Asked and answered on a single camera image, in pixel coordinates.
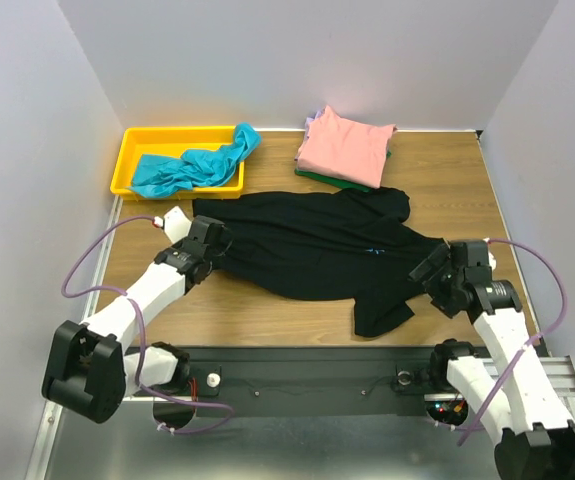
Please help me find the black t-shirt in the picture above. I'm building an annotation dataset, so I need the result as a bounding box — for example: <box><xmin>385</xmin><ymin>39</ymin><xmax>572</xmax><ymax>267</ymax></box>
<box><xmin>193</xmin><ymin>187</ymin><xmax>444</xmax><ymax>338</ymax></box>

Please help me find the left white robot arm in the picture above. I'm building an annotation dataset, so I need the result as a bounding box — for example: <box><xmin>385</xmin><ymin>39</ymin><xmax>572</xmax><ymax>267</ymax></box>
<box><xmin>41</xmin><ymin>207</ymin><xmax>234</xmax><ymax>424</ymax></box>

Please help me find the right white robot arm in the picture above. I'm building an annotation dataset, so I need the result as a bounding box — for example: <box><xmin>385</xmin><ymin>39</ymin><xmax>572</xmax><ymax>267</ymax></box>
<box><xmin>410</xmin><ymin>239</ymin><xmax>575</xmax><ymax>479</ymax></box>

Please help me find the teal t-shirt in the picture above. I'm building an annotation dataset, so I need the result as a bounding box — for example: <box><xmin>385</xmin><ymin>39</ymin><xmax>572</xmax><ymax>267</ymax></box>
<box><xmin>130</xmin><ymin>123</ymin><xmax>261</xmax><ymax>200</ymax></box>

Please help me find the yellow plastic bin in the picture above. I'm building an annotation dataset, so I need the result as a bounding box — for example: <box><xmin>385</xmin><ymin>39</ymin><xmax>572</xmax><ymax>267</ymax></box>
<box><xmin>109</xmin><ymin>126</ymin><xmax>245</xmax><ymax>202</ymax></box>

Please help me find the green folded t-shirt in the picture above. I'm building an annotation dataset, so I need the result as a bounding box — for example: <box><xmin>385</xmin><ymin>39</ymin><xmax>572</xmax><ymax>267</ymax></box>
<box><xmin>294</xmin><ymin>147</ymin><xmax>391</xmax><ymax>192</ymax></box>

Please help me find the pink folded t-shirt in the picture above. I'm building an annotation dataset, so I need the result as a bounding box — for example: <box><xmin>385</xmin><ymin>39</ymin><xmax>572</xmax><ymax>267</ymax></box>
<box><xmin>296</xmin><ymin>105</ymin><xmax>398</xmax><ymax>190</ymax></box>

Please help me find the lavender folded t-shirt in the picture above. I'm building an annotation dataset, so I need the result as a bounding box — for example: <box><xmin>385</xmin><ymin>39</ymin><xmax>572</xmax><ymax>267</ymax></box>
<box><xmin>304</xmin><ymin>109</ymin><xmax>324</xmax><ymax>137</ymax></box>

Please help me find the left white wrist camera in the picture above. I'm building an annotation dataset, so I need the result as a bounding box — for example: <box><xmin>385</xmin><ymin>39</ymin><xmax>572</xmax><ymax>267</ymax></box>
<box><xmin>152</xmin><ymin>206</ymin><xmax>192</xmax><ymax>244</ymax></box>

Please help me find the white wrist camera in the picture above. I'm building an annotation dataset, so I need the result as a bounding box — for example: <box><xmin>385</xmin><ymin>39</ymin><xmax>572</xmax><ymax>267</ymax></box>
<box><xmin>483</xmin><ymin>238</ymin><xmax>497</xmax><ymax>271</ymax></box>
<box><xmin>152</xmin><ymin>206</ymin><xmax>192</xmax><ymax>244</ymax></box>

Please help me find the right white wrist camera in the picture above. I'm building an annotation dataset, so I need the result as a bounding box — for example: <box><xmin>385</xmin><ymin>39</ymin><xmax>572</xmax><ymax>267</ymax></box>
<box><xmin>483</xmin><ymin>238</ymin><xmax>497</xmax><ymax>271</ymax></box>

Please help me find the aluminium frame rail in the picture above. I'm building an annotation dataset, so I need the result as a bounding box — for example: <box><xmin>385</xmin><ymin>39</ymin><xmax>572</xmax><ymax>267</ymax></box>
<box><xmin>24</xmin><ymin>199</ymin><xmax>575</xmax><ymax>480</ymax></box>

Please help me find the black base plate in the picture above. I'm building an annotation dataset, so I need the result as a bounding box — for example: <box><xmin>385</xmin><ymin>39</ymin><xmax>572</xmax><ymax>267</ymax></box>
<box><xmin>131</xmin><ymin>344</ymin><xmax>488</xmax><ymax>419</ymax></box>

